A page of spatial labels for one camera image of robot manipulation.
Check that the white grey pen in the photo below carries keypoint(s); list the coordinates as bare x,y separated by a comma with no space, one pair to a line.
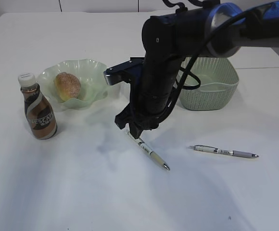
214,150

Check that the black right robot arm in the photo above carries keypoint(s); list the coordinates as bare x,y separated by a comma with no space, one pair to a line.
172,44

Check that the golden bread roll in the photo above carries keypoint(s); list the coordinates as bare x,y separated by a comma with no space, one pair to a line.
67,86

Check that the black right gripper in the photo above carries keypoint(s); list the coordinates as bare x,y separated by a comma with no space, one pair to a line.
140,116

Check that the brown Nescafe coffee bottle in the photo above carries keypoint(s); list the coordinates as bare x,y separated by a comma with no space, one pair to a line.
38,111

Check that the green plastic woven basket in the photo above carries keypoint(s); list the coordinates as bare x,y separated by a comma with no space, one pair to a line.
219,80

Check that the green glass ruffled plate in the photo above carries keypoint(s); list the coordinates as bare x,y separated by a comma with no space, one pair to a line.
93,86

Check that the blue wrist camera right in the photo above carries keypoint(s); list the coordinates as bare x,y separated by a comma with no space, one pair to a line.
127,72

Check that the cream barrel pen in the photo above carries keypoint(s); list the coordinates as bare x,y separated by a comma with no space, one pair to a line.
149,152

